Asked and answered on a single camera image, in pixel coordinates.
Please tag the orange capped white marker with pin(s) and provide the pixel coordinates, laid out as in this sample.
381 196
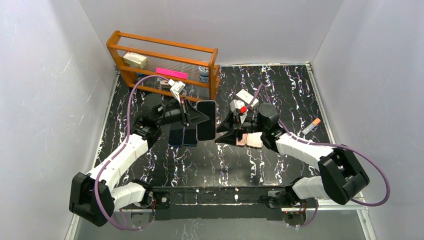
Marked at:
311 126

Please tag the white box red label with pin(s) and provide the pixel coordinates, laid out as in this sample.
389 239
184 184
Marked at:
249 100

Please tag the white stapler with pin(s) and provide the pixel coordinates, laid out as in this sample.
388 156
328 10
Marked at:
164 84

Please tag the blue smartphone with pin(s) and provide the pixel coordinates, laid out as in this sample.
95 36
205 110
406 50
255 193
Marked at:
176 137

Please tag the blue white small jar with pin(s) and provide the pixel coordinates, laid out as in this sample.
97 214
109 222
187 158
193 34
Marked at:
203 74

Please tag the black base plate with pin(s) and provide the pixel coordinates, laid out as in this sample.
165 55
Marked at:
224 202

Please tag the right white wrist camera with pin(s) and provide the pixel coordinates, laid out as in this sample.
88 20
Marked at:
239 110

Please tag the orange wooden shelf rack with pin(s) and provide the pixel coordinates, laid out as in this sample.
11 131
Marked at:
167 54

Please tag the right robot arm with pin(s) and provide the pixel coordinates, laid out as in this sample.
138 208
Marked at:
341 176

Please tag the white cardboard box on shelf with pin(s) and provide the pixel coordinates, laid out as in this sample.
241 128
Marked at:
135 60

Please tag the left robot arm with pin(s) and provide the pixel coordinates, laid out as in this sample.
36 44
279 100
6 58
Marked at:
94 195

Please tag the pink flat card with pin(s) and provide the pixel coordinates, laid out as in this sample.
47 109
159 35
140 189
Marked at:
171 73

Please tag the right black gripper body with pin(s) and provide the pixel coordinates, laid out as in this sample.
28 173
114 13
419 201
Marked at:
239 125

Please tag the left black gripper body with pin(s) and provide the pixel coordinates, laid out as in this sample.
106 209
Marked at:
185 114

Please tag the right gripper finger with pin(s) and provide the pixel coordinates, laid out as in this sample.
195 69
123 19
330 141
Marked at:
229 138
230 122

